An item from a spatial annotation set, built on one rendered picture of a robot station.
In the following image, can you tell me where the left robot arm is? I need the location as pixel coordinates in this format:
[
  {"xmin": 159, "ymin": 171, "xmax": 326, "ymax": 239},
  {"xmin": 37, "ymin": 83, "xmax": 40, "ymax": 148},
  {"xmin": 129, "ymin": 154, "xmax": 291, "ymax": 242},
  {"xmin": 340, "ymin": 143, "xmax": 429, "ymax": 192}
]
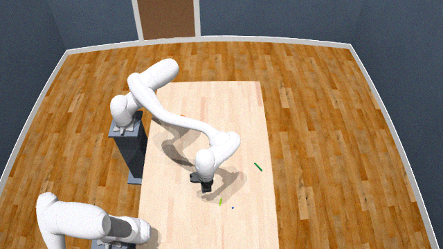
[{"xmin": 110, "ymin": 59, "xmax": 241, "ymax": 178}]

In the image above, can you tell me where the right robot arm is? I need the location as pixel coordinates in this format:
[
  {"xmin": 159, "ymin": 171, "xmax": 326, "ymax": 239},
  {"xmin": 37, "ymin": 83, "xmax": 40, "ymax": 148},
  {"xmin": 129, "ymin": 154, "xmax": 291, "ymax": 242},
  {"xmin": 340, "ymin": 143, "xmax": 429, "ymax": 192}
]
[{"xmin": 36, "ymin": 192, "xmax": 152, "ymax": 249}]

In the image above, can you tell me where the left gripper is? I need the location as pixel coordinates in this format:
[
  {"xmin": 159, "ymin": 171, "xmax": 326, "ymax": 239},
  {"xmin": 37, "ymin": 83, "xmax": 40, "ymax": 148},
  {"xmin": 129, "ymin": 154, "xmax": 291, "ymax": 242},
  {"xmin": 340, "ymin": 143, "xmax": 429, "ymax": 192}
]
[{"xmin": 190, "ymin": 172, "xmax": 215, "ymax": 194}]

